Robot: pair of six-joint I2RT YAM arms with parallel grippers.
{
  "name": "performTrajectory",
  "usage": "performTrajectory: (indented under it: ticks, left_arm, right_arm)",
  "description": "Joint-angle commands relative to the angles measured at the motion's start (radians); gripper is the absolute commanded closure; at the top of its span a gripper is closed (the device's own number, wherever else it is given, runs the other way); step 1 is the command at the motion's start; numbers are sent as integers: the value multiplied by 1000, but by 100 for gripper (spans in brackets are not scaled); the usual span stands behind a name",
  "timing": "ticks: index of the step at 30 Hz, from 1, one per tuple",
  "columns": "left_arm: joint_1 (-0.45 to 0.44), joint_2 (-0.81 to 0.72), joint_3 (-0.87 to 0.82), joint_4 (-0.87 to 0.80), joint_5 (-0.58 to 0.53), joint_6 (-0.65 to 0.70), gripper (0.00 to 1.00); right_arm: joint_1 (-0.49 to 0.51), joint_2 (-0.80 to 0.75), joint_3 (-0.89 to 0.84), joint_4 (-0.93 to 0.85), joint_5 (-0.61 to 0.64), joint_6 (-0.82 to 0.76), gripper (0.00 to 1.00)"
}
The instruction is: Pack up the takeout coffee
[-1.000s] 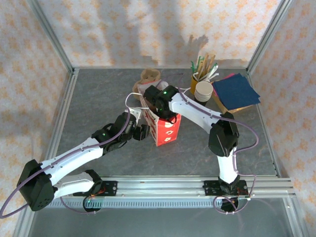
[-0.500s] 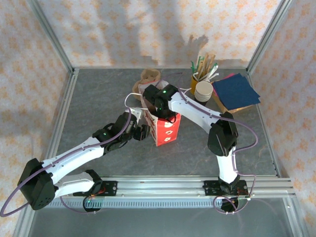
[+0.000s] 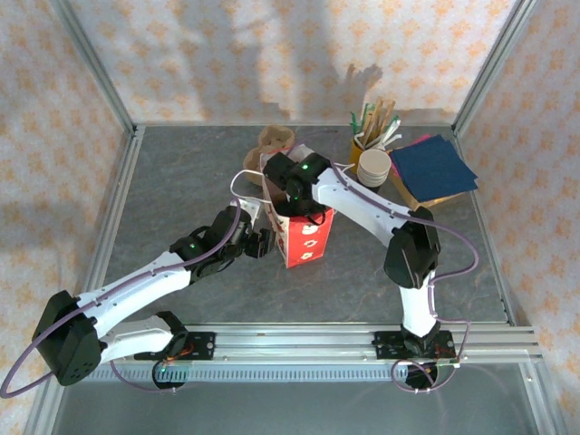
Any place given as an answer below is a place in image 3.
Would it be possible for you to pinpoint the aluminium table side rail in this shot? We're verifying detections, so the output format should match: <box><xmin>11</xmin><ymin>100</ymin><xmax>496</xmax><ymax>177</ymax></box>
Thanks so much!
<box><xmin>74</xmin><ymin>133</ymin><xmax>145</xmax><ymax>328</ymax></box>
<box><xmin>452</xmin><ymin>129</ymin><xmax>517</xmax><ymax>326</ymax></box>

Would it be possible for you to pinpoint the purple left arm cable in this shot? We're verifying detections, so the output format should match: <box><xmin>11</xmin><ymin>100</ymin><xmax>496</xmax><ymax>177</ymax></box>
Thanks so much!
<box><xmin>0</xmin><ymin>198</ymin><xmax>244</xmax><ymax>399</ymax></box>

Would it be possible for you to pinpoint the aluminium frame post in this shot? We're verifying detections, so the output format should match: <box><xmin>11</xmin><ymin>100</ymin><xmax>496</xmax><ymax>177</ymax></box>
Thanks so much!
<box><xmin>47</xmin><ymin>0</ymin><xmax>140</xmax><ymax>137</ymax></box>
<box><xmin>451</xmin><ymin>0</ymin><xmax>540</xmax><ymax>136</ymax></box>

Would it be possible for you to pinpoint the white wrapped straw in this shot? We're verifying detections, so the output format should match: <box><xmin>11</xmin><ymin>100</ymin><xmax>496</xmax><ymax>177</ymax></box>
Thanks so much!
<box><xmin>375</xmin><ymin>115</ymin><xmax>401</xmax><ymax>145</ymax></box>
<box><xmin>373</xmin><ymin>130</ymin><xmax>403</xmax><ymax>149</ymax></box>

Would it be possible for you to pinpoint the grey slotted cable duct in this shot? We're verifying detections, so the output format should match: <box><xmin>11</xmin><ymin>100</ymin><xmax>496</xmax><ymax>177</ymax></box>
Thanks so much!
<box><xmin>90</xmin><ymin>363</ymin><xmax>454</xmax><ymax>382</ymax></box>

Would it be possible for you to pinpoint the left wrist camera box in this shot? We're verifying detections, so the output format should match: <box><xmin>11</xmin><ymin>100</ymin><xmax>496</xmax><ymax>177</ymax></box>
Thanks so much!
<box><xmin>236</xmin><ymin>198</ymin><xmax>265</xmax><ymax>224</ymax></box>

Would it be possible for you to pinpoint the red paper gift bag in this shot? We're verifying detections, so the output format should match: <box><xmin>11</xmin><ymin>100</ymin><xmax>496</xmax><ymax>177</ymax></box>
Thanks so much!
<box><xmin>229</xmin><ymin>143</ymin><xmax>359</xmax><ymax>269</ymax></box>

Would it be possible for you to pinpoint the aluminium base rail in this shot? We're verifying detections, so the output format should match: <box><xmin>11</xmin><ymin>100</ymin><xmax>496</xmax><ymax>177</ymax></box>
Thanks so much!
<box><xmin>97</xmin><ymin>322</ymin><xmax>544</xmax><ymax>363</ymax></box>

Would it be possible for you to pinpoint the brown pulp cup carrier stack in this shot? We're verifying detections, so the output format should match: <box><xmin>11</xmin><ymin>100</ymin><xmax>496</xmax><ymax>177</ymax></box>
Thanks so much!
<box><xmin>244</xmin><ymin>125</ymin><xmax>296</xmax><ymax>185</ymax></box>

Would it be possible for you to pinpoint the paper cup stack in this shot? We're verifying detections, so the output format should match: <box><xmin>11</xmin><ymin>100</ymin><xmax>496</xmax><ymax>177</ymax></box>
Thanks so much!
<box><xmin>356</xmin><ymin>149</ymin><xmax>392</xmax><ymax>188</ymax></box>

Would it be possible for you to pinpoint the navy blue napkin stack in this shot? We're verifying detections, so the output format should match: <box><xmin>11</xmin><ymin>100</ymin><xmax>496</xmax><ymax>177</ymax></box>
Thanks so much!
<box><xmin>390</xmin><ymin>134</ymin><xmax>479</xmax><ymax>204</ymax></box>

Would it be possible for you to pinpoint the yellow stirrer holder cup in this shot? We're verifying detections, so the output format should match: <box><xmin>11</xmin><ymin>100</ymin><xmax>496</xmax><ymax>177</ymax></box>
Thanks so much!
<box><xmin>347</xmin><ymin>137</ymin><xmax>369</xmax><ymax>174</ymax></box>

